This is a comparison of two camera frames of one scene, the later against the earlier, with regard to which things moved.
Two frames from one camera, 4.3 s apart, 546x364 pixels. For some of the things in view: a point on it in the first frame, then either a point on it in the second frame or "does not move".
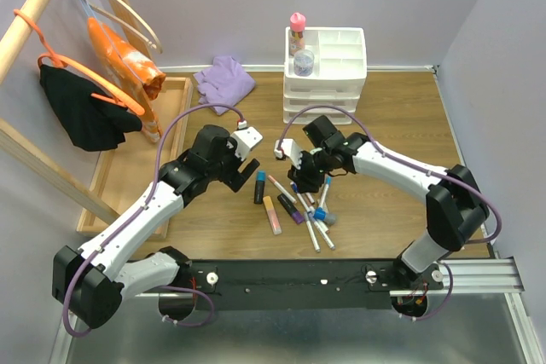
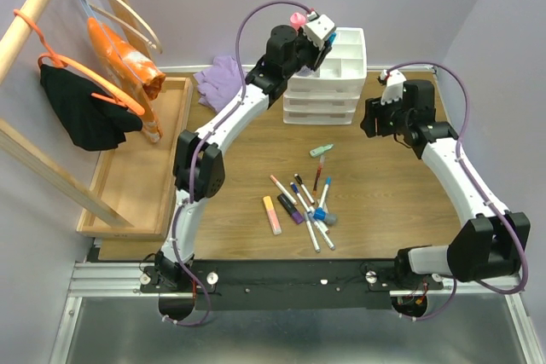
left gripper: x=235 y=179 → x=317 y=54
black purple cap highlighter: x=291 y=209 does not move
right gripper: x=302 y=180 → x=374 y=108
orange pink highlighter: x=272 y=215 does not move
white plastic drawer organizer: x=339 y=70 does not move
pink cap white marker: x=281 y=189 does not move
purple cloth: x=226 y=81 does not move
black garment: x=94 y=124 does not move
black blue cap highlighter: x=259 y=188 → x=330 y=39
